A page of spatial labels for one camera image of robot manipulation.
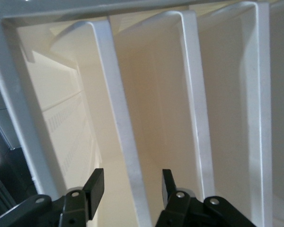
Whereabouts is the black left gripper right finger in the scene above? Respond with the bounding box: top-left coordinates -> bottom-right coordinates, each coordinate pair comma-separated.
154,168 -> 254,227

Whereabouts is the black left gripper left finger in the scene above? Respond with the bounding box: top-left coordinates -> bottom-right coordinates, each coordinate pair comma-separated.
0,168 -> 105,227

